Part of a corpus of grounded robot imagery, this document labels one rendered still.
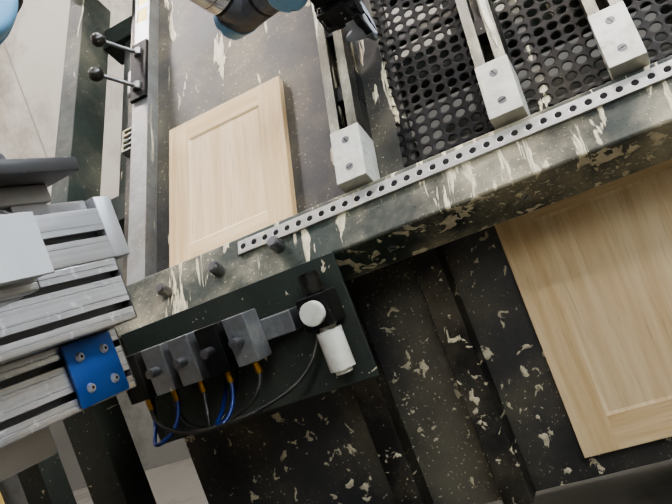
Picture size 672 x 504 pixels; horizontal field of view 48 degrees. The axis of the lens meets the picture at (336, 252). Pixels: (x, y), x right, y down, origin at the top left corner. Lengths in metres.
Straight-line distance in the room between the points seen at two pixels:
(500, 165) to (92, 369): 0.73
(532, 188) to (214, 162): 0.74
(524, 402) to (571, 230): 0.37
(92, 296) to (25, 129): 4.45
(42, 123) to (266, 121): 3.75
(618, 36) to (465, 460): 0.90
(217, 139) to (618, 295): 0.92
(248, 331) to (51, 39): 4.11
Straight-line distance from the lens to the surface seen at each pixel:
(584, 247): 1.55
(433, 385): 1.67
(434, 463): 1.72
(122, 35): 2.39
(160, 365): 1.47
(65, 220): 1.07
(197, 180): 1.74
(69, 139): 2.11
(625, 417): 1.62
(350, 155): 1.45
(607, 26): 1.41
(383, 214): 1.37
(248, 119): 1.75
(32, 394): 1.01
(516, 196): 1.34
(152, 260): 1.72
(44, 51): 5.35
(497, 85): 1.40
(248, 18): 1.47
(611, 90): 1.35
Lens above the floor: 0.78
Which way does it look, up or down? 1 degrees up
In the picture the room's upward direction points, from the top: 21 degrees counter-clockwise
